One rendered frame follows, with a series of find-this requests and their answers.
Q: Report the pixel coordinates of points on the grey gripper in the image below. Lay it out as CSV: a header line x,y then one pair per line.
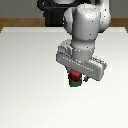
x,y
80,63

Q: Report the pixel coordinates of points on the red cube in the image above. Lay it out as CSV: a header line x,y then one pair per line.
x,y
75,75

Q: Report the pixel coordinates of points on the green cube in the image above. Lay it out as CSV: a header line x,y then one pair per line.
x,y
74,83

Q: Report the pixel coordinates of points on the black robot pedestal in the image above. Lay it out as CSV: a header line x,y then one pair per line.
x,y
53,15

